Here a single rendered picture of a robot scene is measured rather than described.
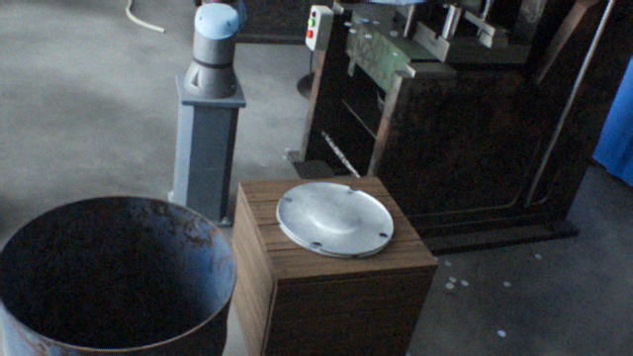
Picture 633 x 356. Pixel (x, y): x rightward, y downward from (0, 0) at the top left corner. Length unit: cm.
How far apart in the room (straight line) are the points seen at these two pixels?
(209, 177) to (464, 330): 88
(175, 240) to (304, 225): 32
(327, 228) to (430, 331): 52
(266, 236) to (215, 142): 50
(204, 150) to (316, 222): 51
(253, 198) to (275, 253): 22
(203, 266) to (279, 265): 17
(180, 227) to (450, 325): 91
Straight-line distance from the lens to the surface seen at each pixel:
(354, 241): 154
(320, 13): 214
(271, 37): 358
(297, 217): 157
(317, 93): 228
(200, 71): 185
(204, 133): 190
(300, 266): 145
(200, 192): 201
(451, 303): 203
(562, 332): 212
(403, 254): 156
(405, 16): 201
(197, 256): 139
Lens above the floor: 128
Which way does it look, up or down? 32 degrees down
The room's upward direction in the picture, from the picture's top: 12 degrees clockwise
